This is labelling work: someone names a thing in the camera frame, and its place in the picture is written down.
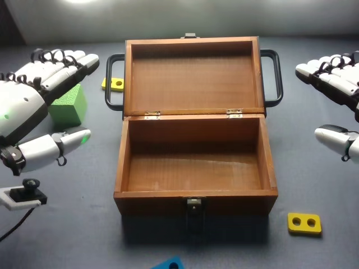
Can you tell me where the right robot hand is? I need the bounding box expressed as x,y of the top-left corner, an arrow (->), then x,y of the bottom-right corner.
294,50 -> 359,163

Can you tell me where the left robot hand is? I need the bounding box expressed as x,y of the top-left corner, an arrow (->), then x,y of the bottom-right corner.
0,48 -> 100,177

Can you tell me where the wooden box with black handles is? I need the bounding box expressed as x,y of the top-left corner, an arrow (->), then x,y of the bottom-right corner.
105,33 -> 284,244

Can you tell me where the yellow two-hole tile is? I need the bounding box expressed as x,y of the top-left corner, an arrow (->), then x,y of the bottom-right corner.
101,77 -> 125,92
288,212 -> 323,235

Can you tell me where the blue two-hole tile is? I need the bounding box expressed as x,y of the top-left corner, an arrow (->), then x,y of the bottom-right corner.
151,254 -> 185,269

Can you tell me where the green foam cube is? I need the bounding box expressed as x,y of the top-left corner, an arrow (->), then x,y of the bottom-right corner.
48,83 -> 88,127

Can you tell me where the grey table cloth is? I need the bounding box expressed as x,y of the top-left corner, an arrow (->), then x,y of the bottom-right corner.
0,36 -> 359,269

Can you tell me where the black camera cable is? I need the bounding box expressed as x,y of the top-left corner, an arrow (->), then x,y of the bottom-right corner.
0,207 -> 34,242

